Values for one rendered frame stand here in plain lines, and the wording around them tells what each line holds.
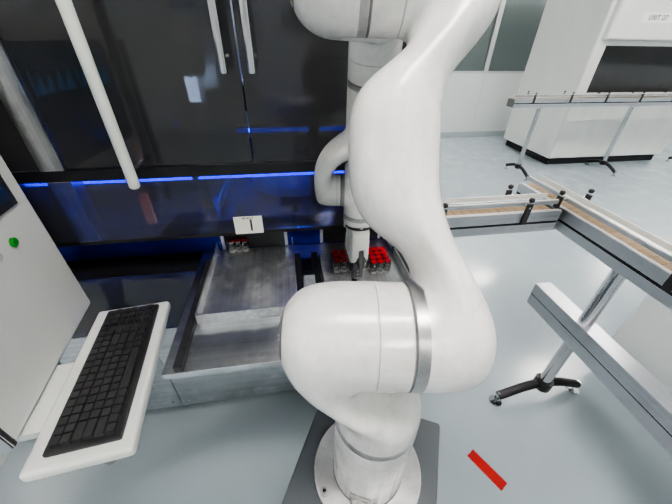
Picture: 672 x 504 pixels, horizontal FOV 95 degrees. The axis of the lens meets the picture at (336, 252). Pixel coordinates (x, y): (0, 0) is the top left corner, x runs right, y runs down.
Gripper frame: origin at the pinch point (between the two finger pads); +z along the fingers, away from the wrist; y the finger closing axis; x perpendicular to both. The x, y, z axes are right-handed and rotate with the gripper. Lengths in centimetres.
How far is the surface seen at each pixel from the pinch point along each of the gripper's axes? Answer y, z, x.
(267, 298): 3.2, 5.9, -26.2
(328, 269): -7.8, 5.8, -7.2
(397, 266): -6.4, 5.8, 15.5
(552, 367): 0, 68, 96
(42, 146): -15, -33, -76
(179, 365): 24, 4, -44
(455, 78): -477, -2, 265
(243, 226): -15.5, -7.6, -32.5
